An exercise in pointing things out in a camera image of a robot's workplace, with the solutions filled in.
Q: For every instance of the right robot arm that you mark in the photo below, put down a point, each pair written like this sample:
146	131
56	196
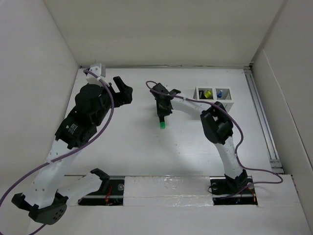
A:
217	126

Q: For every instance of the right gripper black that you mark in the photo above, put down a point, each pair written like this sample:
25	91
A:
162	112

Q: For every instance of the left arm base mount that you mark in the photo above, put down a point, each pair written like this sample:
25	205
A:
110	192

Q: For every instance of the yellow cap highlighter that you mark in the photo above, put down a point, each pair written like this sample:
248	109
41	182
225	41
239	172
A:
205	94

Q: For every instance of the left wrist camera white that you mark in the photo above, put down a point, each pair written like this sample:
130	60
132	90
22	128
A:
93	72

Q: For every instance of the aluminium rail strip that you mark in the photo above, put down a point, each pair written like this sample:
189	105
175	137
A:
273	156

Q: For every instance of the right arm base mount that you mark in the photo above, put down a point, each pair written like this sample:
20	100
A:
223	195

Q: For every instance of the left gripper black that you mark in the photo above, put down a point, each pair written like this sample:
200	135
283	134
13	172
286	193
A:
123	97

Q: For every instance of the white slotted organizer box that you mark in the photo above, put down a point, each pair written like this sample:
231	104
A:
226	99

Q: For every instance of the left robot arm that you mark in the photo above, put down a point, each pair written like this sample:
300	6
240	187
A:
46	201

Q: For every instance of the green cap highlighter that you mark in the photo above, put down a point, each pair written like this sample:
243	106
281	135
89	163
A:
162	122

